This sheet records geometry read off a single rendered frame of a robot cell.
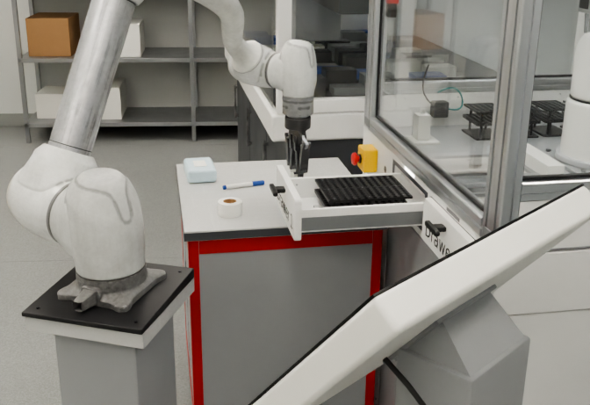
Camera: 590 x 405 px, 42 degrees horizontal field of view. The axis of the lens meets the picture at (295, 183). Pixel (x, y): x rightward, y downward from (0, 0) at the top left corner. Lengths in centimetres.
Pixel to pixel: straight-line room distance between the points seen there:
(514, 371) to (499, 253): 21
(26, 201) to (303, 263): 81
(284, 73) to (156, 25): 402
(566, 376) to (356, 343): 101
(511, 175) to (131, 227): 79
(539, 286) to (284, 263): 82
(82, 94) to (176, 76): 436
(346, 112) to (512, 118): 139
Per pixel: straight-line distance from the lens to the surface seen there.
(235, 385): 239
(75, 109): 184
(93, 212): 166
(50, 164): 182
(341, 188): 204
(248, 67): 220
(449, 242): 179
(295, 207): 188
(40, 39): 584
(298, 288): 226
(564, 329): 176
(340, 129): 285
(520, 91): 151
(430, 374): 107
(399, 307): 84
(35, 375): 302
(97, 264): 170
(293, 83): 215
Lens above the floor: 158
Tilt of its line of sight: 19 degrees down
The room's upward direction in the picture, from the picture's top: 1 degrees clockwise
